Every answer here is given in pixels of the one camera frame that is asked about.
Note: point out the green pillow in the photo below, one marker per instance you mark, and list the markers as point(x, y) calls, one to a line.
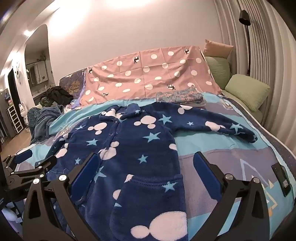
point(218, 69)
point(247, 91)

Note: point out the navy floral bedsheet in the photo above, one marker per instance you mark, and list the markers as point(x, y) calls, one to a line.
point(71, 83)

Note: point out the dark clothes pile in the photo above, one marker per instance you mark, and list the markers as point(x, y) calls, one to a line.
point(56, 93)

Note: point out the pink polka dot sheet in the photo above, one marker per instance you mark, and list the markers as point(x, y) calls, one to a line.
point(148, 74)

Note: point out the grey folded cloth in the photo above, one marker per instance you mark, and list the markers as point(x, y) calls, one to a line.
point(201, 100)

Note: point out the black phone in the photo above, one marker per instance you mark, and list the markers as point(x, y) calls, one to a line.
point(281, 179)

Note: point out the black floor lamp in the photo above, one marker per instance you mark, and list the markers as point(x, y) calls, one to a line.
point(245, 19)

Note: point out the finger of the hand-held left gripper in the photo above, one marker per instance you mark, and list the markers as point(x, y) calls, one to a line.
point(46, 163)
point(23, 157)

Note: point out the teal crumpled blanket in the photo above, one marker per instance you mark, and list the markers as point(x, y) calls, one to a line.
point(40, 122)

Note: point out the floral folded cloth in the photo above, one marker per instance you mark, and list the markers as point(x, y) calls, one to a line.
point(175, 95)

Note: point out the white wall clock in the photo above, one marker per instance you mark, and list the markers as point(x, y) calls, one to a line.
point(17, 73)

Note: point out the pleated beige curtain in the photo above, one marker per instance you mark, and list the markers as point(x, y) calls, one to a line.
point(266, 46)

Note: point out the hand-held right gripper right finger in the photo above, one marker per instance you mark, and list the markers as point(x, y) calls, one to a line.
point(205, 176)

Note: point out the white shelf rack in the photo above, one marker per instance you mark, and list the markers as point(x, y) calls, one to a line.
point(15, 120)

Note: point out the white cat figurine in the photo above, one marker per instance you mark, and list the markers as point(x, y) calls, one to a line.
point(23, 113)

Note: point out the beige pillow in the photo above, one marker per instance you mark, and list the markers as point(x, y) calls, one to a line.
point(218, 48)

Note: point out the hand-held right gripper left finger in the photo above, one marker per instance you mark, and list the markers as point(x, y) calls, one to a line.
point(84, 176)

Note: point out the navy fleece star-print onesie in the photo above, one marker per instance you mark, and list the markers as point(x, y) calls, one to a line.
point(138, 148)

